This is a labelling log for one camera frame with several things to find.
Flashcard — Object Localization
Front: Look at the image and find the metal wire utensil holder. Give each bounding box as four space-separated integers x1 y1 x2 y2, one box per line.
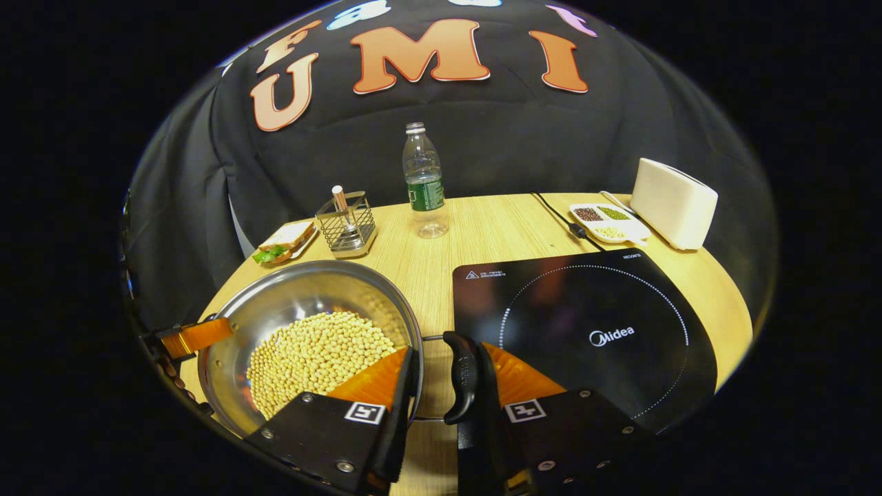
316 191 378 259

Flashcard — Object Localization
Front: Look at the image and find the sandwich on plate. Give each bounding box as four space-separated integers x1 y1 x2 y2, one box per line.
252 220 319 265

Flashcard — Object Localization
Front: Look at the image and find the white toaster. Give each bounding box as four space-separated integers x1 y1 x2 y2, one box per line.
630 158 719 251

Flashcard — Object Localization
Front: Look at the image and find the pile of yellow soybeans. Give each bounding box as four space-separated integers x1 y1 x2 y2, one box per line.
246 311 398 421

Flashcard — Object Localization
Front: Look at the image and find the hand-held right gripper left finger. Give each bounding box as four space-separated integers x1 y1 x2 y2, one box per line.
245 344 421 495

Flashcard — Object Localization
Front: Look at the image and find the wooden-handled utensil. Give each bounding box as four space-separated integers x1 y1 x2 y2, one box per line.
331 185 351 231

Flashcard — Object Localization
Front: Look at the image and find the black backdrop cloth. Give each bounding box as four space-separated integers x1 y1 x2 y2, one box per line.
121 0 779 331

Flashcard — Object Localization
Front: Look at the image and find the black power cable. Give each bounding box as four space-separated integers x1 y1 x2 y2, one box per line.
531 192 604 250

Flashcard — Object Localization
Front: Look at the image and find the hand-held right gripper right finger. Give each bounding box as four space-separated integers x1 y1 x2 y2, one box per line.
458 341 655 495

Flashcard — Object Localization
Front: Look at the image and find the stainless steel pot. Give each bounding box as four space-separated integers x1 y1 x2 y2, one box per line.
198 260 480 442

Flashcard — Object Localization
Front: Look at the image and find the white divided bean dish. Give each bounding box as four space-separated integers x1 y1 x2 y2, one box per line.
569 203 652 246

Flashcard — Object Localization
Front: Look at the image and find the black induction cooktop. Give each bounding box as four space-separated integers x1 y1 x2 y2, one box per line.
452 248 719 436

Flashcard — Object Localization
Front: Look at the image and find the clear plastic water bottle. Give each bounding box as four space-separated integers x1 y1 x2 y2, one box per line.
402 122 450 240

